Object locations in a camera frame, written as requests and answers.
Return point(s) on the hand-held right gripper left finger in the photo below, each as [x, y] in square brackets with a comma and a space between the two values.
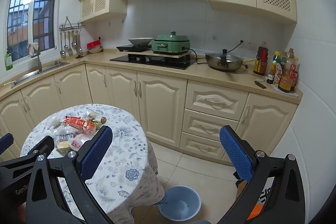
[95, 153]

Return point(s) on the green electric pot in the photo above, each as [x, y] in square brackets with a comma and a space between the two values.
[170, 44]

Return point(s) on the small black tool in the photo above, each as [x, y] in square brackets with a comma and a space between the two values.
[260, 84]

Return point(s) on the white framed window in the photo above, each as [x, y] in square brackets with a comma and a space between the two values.
[42, 16]

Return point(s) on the wooden board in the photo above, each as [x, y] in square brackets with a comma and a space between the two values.
[157, 54]

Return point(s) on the brown nut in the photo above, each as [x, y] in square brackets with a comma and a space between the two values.
[104, 120]

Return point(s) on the steel skimmer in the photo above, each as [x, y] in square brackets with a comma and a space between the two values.
[74, 43]

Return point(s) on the white wall socket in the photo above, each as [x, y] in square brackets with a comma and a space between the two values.
[246, 44]

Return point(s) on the steel ladle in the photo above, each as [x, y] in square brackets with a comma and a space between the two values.
[62, 52]
[78, 48]

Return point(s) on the pinkish rag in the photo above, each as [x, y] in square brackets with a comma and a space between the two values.
[33, 49]

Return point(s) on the yellow cap bottle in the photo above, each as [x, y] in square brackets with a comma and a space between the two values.
[277, 58]

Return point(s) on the orange plastic bag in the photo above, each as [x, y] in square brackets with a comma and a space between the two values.
[254, 212]

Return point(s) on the black induction cooker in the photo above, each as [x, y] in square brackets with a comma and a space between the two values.
[131, 48]

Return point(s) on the light blue waste bin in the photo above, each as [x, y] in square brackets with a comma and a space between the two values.
[168, 195]

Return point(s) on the dark sauce bottle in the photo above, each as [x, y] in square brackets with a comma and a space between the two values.
[271, 75]

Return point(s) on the white wok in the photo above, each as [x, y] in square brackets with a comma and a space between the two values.
[140, 41]

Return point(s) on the clear snack packet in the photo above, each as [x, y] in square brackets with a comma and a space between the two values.
[92, 115]

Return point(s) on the white barcode wrapper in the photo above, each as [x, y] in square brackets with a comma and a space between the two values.
[64, 138]

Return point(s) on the steel spatula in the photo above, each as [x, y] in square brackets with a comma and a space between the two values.
[70, 50]

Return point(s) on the green label wrapper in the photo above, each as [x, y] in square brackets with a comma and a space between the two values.
[97, 125]

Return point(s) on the red container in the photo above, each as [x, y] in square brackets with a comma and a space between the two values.
[94, 44]

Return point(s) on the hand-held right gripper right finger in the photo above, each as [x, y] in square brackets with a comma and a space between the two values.
[235, 155]

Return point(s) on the steel sink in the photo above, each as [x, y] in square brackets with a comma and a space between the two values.
[34, 74]

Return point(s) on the steel faucet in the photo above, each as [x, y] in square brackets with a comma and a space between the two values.
[39, 61]

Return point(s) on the blue floral tablecloth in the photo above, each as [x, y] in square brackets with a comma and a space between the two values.
[126, 150]

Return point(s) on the steel spoon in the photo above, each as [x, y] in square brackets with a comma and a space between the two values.
[66, 44]

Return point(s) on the orange sausage packet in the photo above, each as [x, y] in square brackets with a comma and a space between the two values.
[78, 124]

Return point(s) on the clear plastic bag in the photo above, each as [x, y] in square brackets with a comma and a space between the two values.
[53, 121]

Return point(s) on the green plastic bottle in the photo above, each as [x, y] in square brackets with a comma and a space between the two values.
[8, 61]

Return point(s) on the steel wok with glass lid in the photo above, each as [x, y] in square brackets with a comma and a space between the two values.
[223, 62]

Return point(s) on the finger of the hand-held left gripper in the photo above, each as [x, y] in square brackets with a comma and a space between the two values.
[43, 145]
[5, 142]

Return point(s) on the large dark oil bottle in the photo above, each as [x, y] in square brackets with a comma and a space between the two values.
[260, 61]

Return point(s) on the cream base cabinets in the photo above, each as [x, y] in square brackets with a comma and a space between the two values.
[162, 103]

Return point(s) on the cream cabinet drawer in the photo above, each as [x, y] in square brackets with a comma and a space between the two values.
[202, 146]
[216, 99]
[210, 125]

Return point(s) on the red snack wrapper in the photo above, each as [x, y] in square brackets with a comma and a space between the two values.
[77, 141]

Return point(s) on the amber oil bottle red label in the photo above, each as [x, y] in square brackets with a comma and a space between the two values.
[286, 79]
[296, 74]

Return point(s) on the wall utensil rack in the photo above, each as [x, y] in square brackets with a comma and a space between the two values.
[72, 26]

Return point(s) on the yellow snack wrapper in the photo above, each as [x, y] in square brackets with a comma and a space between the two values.
[63, 146]

